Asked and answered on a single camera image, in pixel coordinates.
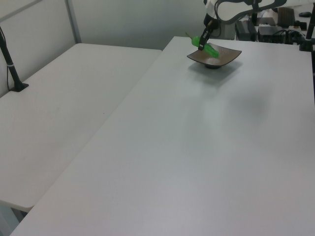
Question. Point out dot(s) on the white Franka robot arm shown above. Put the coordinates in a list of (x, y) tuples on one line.
[(236, 8)]

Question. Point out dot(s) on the small black device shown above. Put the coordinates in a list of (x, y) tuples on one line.
[(299, 24)]

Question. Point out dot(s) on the brown square ceramic plate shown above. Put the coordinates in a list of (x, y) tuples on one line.
[(221, 56)]

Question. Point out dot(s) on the green chili pepper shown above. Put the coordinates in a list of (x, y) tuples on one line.
[(209, 48)]

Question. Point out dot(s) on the grey table leg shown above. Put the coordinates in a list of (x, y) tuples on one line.
[(7, 221)]

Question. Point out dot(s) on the black camera stand pole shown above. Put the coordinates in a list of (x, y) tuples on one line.
[(308, 37)]

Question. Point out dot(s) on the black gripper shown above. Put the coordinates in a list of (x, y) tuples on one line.
[(211, 21)]

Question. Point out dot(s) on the black electronics box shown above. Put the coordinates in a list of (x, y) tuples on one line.
[(270, 33)]

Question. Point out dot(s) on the black upright post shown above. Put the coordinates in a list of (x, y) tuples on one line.
[(254, 17)]

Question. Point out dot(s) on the black power supply brick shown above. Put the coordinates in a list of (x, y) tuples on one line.
[(246, 29)]

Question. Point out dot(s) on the grey partition frame post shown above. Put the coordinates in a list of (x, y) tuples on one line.
[(73, 22)]

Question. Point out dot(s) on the black computer mouse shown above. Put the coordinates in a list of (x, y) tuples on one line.
[(305, 14)]

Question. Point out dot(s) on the dark ribbed block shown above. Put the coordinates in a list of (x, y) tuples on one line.
[(286, 16)]

